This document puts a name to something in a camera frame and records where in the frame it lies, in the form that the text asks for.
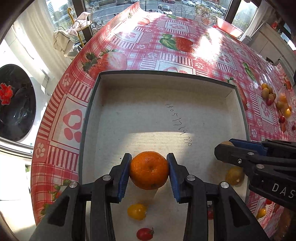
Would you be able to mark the yellow cherry tomato in box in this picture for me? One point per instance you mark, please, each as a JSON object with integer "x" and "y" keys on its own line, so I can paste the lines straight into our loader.
{"x": 137, "y": 211}

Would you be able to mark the red plastic bin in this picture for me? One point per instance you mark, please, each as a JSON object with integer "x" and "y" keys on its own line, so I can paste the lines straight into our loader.
{"x": 228, "y": 28}

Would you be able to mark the clear plastic fruit bag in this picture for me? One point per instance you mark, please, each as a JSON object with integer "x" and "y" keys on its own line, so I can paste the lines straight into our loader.
{"x": 284, "y": 104}

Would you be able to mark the kiwi in fruit pile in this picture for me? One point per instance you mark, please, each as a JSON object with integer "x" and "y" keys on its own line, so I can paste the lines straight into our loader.
{"x": 265, "y": 93}

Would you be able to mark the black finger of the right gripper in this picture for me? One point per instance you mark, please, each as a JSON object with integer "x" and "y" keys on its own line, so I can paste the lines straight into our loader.
{"x": 249, "y": 144}
{"x": 241, "y": 157}

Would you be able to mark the red tomato in fruit pile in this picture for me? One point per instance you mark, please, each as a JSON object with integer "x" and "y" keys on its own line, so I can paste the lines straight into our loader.
{"x": 269, "y": 102}

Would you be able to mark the black round washer door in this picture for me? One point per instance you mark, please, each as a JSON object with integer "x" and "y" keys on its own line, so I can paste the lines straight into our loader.
{"x": 18, "y": 103}

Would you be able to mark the white handbag on rack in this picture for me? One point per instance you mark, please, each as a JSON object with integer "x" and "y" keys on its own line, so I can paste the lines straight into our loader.
{"x": 62, "y": 41}

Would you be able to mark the brown kiwi fruit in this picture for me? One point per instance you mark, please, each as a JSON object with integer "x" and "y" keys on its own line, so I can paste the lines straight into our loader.
{"x": 227, "y": 143}

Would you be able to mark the red strawberry checkered tablecloth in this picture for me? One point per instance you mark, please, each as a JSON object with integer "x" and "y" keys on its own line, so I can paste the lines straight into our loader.
{"x": 138, "y": 40}

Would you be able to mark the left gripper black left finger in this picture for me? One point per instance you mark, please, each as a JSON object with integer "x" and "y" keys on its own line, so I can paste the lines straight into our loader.
{"x": 83, "y": 212}

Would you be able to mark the red cherry tomato in box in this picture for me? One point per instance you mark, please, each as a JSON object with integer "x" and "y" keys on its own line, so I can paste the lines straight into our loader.
{"x": 145, "y": 234}

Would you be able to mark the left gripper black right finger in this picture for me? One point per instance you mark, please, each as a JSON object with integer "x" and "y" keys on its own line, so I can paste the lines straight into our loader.
{"x": 232, "y": 219}

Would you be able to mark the grey cardboard box tray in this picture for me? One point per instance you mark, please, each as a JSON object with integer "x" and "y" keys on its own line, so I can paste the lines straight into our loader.
{"x": 137, "y": 111}

